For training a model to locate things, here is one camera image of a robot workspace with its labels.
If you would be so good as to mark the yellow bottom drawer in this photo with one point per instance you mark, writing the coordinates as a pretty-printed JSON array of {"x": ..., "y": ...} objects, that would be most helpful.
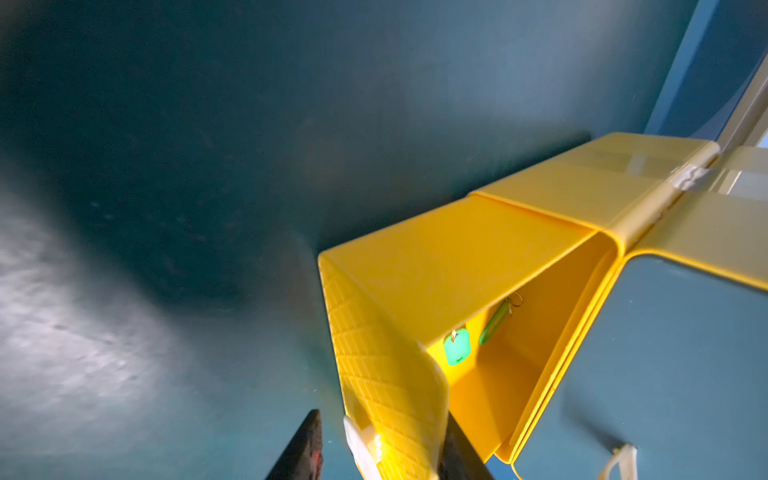
[{"x": 393, "y": 296}]

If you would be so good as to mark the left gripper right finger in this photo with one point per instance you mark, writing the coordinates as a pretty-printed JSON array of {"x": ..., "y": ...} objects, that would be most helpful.
[{"x": 459, "y": 460}]

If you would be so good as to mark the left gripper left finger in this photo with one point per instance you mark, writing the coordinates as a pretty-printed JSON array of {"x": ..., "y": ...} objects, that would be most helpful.
[{"x": 302, "y": 459}]

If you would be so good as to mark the yellow drawer cabinet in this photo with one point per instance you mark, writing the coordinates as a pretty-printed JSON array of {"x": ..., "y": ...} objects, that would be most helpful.
[{"x": 666, "y": 378}]

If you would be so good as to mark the key with green tag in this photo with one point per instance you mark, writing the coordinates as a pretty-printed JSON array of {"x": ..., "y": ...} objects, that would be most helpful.
[{"x": 457, "y": 346}]

